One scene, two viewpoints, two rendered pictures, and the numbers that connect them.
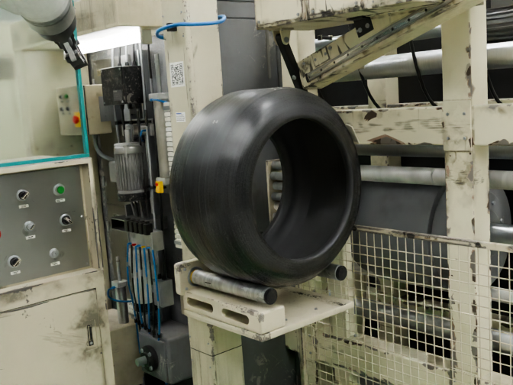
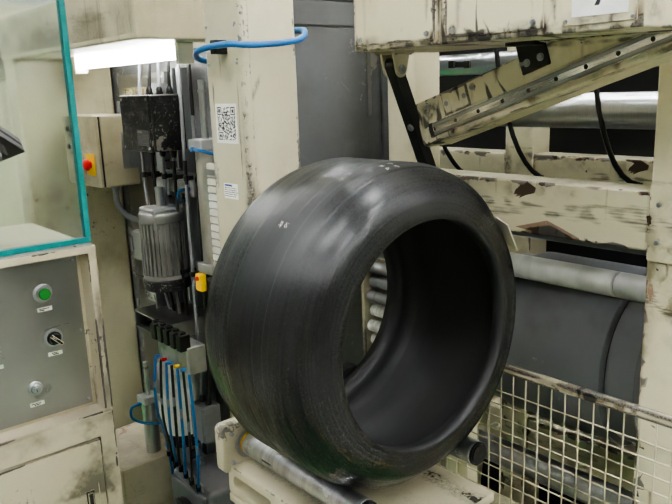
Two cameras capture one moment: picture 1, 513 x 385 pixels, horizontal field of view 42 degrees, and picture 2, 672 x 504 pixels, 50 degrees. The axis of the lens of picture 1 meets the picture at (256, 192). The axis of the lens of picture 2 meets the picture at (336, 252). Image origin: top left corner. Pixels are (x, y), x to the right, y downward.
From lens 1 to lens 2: 0.70 m
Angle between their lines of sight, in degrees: 5
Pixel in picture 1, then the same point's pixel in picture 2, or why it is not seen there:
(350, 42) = (507, 81)
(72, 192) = (65, 296)
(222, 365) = not seen: outside the picture
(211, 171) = (273, 318)
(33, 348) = not seen: outside the picture
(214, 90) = (286, 150)
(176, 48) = (226, 81)
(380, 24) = (564, 55)
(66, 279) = (52, 430)
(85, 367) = not seen: outside the picture
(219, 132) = (289, 248)
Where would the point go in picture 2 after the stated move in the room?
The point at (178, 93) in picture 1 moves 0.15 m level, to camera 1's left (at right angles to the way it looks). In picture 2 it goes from (227, 153) to (150, 156)
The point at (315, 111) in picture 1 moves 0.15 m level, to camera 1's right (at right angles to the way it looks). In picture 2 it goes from (453, 206) to (545, 203)
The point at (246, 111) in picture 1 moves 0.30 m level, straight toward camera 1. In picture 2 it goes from (337, 213) to (341, 261)
